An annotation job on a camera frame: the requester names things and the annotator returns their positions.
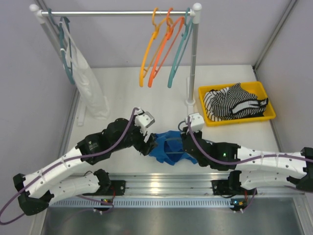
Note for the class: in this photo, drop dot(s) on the black white striped garment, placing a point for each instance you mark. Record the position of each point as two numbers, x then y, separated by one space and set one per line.
232 103

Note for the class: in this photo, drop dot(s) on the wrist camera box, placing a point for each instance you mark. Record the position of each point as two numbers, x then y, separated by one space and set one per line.
196 122
143 120

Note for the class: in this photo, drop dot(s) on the white hanging garment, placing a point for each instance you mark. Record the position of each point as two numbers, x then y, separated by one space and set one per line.
81 75

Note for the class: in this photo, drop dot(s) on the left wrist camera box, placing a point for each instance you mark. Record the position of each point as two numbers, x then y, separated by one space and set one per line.
143 120

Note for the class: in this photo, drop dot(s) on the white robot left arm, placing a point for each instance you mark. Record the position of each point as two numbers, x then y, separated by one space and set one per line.
50 184

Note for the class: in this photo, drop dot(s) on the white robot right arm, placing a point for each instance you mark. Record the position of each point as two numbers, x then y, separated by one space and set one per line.
250 168

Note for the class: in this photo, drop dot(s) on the white clothes rack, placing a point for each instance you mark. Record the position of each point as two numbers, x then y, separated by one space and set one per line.
45 17

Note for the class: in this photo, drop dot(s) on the yellow hanger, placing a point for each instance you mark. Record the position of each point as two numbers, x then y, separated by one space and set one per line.
144 70

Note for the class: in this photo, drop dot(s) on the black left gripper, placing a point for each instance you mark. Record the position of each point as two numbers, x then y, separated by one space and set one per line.
148 143

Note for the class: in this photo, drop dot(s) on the blue tank top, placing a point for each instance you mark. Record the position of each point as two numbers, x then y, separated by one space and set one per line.
159 153

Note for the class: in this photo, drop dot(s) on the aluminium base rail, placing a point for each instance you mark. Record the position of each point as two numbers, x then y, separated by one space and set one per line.
160 185

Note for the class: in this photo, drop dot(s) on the slotted grey cable duct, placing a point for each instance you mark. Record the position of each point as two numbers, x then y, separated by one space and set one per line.
233 203

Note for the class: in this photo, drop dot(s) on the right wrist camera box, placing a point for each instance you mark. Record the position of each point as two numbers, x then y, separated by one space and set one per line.
196 122

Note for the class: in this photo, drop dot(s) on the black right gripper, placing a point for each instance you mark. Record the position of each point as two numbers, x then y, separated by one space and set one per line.
184 135

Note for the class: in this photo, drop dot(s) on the teal hanger right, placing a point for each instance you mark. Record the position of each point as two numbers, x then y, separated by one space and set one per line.
181 48

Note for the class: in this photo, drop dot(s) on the slate blue hanger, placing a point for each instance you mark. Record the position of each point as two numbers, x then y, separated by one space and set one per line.
173 141

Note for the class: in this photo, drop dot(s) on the yellow plastic tray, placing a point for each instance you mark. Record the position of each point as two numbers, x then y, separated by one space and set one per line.
255 87

